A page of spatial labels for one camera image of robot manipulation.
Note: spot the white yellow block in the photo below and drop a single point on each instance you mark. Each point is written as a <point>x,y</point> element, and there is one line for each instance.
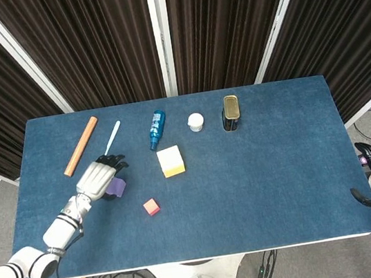
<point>171,160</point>

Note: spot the blue tablecloth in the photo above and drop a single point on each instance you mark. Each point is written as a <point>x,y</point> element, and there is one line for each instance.
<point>249,189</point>

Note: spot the purple cube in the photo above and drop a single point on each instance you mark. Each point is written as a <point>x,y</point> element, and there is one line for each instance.
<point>118,187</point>

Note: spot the wooden rolling pin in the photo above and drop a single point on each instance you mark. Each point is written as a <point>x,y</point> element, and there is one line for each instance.
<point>81,147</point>

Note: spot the white table frame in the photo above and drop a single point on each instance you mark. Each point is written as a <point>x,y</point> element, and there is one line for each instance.
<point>292,245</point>

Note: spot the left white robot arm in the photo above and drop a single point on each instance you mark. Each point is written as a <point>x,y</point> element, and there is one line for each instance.
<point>59,231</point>

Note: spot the small red and yellow cube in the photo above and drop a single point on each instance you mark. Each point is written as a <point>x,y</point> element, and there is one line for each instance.
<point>151,207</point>

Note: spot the black and gold tin can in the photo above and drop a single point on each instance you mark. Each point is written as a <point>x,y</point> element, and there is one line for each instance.
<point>231,107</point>

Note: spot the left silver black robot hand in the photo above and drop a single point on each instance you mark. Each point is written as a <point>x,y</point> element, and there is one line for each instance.
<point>97,178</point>

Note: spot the white round jar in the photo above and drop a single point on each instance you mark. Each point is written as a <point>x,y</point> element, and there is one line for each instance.
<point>195,121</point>

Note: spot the blue spray bottle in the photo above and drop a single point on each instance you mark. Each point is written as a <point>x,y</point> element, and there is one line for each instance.
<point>157,129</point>

